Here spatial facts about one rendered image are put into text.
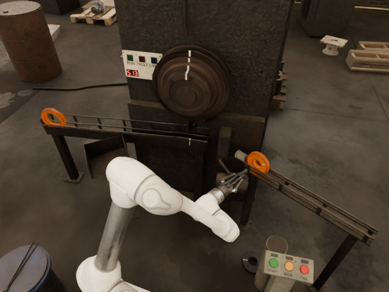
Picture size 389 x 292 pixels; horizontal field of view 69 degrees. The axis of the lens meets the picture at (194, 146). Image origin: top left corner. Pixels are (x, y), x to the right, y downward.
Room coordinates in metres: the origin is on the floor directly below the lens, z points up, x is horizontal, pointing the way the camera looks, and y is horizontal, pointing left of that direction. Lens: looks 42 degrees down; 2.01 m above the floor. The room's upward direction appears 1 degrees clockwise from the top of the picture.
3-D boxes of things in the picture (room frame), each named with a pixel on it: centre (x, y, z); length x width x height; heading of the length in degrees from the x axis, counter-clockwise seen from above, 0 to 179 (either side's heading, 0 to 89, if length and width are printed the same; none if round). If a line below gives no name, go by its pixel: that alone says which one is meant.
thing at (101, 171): (1.37, 0.59, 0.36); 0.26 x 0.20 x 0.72; 113
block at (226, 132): (1.48, -0.21, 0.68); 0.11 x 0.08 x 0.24; 168
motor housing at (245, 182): (1.31, -0.27, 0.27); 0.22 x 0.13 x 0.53; 78
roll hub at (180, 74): (1.42, 0.05, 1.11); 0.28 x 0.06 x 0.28; 78
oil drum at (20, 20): (3.69, 2.21, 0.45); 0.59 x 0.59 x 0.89
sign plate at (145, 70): (1.69, 0.33, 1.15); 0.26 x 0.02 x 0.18; 78
